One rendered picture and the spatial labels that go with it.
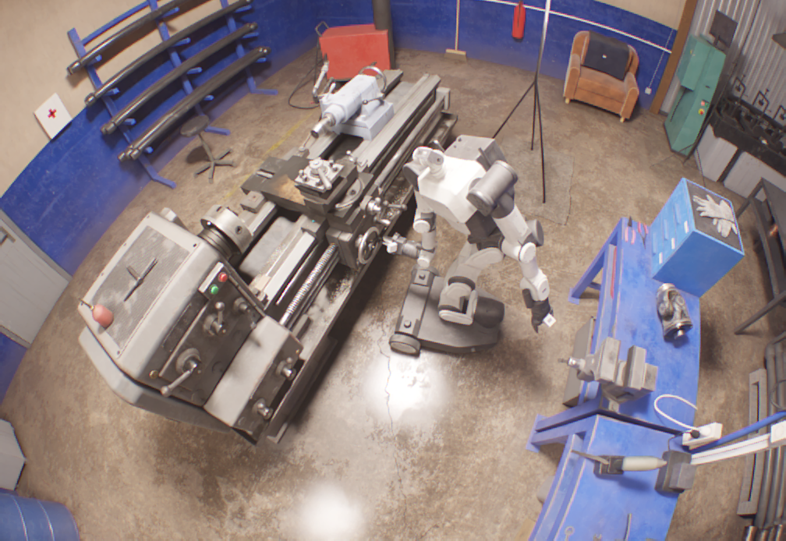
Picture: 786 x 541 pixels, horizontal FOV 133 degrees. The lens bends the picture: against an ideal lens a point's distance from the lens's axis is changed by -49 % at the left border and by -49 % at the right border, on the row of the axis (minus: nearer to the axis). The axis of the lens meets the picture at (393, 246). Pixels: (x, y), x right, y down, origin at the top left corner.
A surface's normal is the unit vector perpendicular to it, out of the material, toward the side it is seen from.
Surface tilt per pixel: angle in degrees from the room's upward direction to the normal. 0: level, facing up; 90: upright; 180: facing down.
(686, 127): 90
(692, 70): 90
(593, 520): 0
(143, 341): 45
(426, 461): 0
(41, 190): 90
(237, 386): 32
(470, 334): 0
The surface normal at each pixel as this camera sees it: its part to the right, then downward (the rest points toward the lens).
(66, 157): 0.90, 0.32
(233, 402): 0.41, -0.33
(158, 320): 0.58, -0.18
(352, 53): -0.11, 0.81
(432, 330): -0.07, -0.58
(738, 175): -0.44, 0.75
